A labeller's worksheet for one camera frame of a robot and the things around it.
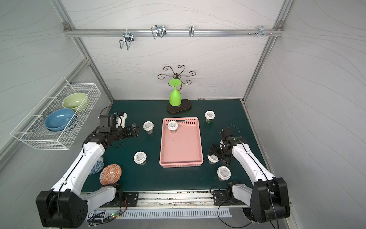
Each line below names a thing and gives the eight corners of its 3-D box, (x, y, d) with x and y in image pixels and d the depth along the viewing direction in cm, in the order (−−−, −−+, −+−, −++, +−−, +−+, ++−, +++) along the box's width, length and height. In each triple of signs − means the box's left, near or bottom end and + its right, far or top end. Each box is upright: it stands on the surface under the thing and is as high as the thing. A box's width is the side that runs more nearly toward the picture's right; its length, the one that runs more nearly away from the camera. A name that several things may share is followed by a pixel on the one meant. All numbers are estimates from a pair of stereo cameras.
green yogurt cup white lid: (204, 123, 108) (205, 117, 102) (204, 116, 112) (204, 110, 107) (214, 123, 108) (215, 117, 102) (213, 116, 113) (214, 110, 107)
